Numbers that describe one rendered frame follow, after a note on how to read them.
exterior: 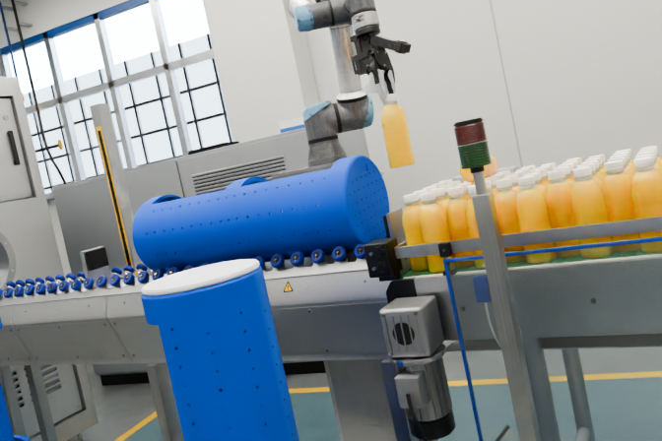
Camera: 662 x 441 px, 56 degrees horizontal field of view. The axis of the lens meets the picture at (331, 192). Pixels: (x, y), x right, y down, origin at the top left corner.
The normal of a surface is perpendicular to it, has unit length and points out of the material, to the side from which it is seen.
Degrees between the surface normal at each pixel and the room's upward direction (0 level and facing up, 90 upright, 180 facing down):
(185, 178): 90
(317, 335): 110
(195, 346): 90
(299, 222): 97
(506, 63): 90
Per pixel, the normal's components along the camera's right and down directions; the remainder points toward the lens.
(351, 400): -0.38, 0.13
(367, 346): -0.39, 0.45
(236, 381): 0.39, -0.04
